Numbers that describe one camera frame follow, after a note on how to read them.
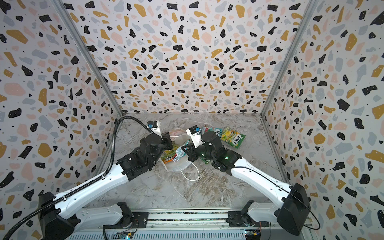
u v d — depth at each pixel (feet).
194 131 2.05
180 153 2.34
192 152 2.03
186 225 2.40
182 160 2.30
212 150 1.80
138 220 2.40
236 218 2.41
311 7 2.34
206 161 3.10
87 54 2.81
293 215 1.25
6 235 1.11
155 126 2.02
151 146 1.69
